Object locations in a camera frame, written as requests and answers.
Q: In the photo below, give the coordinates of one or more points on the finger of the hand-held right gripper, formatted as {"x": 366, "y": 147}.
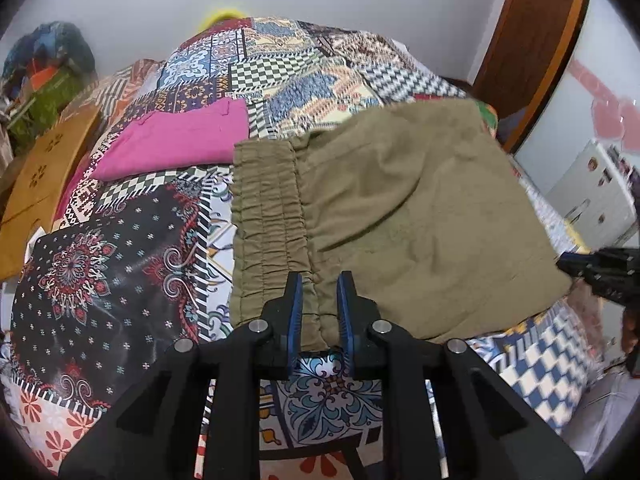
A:
{"x": 572, "y": 263}

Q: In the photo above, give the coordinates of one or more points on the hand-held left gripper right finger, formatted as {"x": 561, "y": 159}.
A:
{"x": 345, "y": 310}

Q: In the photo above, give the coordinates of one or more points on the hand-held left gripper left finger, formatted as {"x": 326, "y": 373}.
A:
{"x": 295, "y": 310}

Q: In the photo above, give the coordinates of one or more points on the olive green pants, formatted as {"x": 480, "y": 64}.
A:
{"x": 410, "y": 200}

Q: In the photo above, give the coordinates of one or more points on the folded pink pants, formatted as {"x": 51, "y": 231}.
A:
{"x": 175, "y": 145}

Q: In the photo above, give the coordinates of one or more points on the white suitcase with stickers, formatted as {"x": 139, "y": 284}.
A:
{"x": 595, "y": 195}

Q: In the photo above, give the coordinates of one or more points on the green cloth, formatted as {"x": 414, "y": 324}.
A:
{"x": 489, "y": 117}

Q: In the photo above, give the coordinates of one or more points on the patchwork printed blanket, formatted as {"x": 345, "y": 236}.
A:
{"x": 115, "y": 280}

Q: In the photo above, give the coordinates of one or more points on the brown wooden door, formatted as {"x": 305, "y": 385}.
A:
{"x": 530, "y": 45}

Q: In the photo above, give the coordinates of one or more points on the wooden board with cutouts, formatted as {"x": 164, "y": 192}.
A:
{"x": 45, "y": 175}

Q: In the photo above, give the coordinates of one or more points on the yellow object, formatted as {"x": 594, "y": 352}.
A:
{"x": 222, "y": 16}

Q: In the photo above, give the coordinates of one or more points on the pink heart wall decal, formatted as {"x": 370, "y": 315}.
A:
{"x": 607, "y": 110}

